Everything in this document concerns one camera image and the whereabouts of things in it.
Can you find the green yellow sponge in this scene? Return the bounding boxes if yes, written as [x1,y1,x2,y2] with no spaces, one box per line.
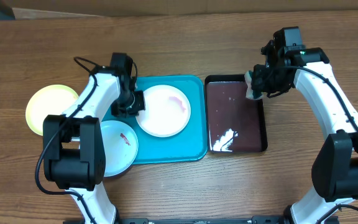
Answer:
[244,71,263,100]

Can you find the white plate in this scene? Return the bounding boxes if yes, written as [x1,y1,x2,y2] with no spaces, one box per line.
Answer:
[136,85,191,138]

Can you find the yellow plate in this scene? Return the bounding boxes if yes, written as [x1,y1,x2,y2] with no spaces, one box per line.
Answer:
[25,85,78,136]

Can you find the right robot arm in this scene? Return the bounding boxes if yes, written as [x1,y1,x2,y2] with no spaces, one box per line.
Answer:
[244,27,358,223]

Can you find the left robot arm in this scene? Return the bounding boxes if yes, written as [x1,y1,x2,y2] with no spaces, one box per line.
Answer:
[35,53,145,223]

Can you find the black water tray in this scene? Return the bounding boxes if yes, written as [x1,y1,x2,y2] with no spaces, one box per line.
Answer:
[204,75,268,153]

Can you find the blue plastic tray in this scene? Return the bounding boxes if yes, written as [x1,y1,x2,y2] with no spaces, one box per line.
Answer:
[103,75,208,165]

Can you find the light blue plate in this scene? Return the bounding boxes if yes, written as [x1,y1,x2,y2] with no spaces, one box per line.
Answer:
[101,120,139,177]

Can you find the cardboard backdrop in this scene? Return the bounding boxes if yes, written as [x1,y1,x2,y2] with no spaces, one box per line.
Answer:
[0,0,358,20]

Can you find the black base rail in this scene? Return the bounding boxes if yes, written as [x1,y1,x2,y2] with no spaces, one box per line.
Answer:
[115,215,290,224]

